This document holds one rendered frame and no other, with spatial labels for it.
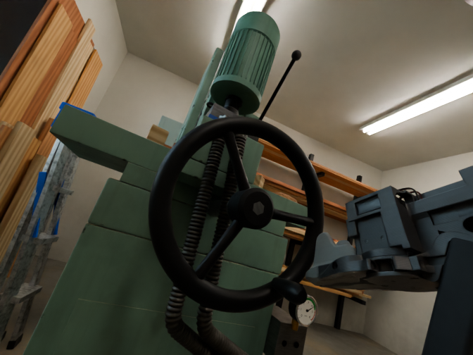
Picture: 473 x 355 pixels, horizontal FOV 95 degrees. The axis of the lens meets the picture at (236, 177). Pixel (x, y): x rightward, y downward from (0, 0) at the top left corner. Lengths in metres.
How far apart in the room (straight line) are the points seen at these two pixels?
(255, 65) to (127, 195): 0.55
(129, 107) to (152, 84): 0.46
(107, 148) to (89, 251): 0.19
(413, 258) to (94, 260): 0.46
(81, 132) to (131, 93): 2.91
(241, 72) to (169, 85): 2.76
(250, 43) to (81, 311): 0.80
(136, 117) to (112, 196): 2.79
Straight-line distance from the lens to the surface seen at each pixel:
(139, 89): 3.42
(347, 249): 0.28
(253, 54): 0.80
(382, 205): 0.26
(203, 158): 0.40
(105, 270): 0.49
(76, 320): 0.51
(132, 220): 0.47
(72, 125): 0.51
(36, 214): 1.33
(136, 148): 0.49
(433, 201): 0.26
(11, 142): 1.86
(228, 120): 0.33
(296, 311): 0.57
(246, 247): 0.54
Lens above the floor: 0.76
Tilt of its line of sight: 15 degrees up
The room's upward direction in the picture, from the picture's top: 17 degrees clockwise
